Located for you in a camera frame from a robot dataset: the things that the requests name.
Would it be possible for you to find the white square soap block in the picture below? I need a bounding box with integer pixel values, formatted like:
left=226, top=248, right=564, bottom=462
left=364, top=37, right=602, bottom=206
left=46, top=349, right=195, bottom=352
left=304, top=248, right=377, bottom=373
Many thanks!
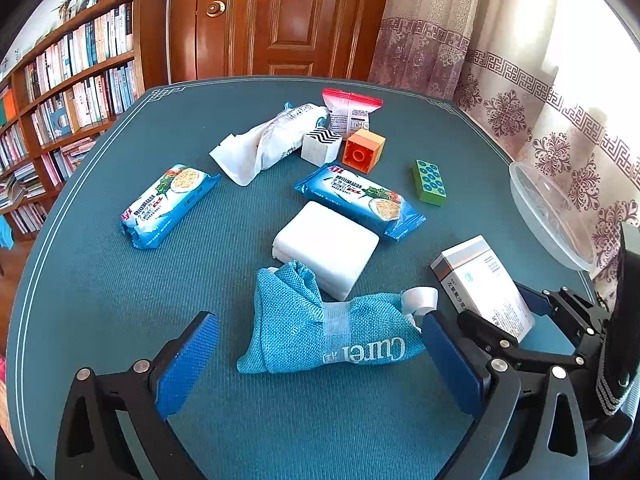
left=272, top=202, right=380, bottom=301

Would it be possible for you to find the brass door knob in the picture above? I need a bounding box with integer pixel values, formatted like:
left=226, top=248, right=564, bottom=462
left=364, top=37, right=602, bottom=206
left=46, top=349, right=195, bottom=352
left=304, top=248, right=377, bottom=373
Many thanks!
left=206, top=0, right=227, bottom=18

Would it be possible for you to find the white medicine box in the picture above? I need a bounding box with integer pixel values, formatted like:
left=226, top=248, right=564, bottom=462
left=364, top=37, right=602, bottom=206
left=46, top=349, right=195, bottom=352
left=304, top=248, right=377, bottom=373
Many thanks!
left=431, top=235, right=535, bottom=342

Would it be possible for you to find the green blue dotted block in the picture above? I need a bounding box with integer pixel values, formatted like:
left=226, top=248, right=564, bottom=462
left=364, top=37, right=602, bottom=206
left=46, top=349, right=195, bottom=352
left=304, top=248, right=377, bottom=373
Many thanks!
left=412, top=159, right=447, bottom=206

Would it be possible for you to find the blue cracker pack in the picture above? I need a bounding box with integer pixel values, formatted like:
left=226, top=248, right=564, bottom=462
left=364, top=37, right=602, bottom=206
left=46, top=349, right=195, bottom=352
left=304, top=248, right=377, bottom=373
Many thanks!
left=120, top=164, right=221, bottom=249
left=294, top=162, right=426, bottom=242

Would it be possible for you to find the wooden bookshelf with books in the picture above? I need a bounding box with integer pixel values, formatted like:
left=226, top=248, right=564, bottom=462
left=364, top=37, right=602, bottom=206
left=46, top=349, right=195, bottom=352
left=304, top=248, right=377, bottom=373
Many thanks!
left=1, top=0, right=168, bottom=240

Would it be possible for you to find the blue Curel cloth pouch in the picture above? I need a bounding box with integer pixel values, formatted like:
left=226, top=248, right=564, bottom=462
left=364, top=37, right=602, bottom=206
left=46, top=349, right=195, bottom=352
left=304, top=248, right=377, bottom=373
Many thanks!
left=236, top=261, right=438, bottom=374

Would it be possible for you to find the purple patterned curtain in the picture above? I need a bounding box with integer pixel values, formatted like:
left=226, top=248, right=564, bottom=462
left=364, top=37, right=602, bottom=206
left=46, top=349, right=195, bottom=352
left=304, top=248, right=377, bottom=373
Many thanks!
left=369, top=0, right=639, bottom=304

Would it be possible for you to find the teal table mat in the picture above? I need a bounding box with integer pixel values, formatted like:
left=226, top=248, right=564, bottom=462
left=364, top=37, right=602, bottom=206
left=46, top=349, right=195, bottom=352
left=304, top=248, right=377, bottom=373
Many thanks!
left=5, top=76, right=599, bottom=480

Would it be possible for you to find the white plastic refill bag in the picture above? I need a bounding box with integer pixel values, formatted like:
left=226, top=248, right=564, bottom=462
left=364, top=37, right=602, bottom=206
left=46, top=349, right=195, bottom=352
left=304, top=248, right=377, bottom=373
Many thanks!
left=209, top=102, right=330, bottom=186

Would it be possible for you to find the red white snack packet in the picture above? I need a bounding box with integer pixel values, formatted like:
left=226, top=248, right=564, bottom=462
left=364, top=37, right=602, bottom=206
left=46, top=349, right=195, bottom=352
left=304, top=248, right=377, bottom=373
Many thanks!
left=322, top=88, right=384, bottom=139

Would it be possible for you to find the clear plastic round bin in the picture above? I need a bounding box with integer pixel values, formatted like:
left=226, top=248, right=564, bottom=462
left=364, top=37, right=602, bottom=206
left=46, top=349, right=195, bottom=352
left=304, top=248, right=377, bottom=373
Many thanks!
left=509, top=162, right=596, bottom=272

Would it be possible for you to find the orange yellow toy brick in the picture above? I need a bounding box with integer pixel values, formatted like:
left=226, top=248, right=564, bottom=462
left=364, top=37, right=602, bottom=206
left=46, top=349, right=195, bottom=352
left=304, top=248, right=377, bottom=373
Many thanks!
left=342, top=128, right=386, bottom=174

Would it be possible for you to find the brown wooden door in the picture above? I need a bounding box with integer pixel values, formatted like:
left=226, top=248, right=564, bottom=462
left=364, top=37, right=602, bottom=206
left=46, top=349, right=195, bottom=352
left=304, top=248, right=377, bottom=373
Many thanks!
left=168, top=0, right=386, bottom=81

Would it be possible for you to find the zigzag pattern white cube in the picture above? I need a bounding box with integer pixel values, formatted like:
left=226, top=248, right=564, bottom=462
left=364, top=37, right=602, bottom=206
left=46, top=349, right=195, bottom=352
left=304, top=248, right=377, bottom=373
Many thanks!
left=300, top=128, right=343, bottom=167

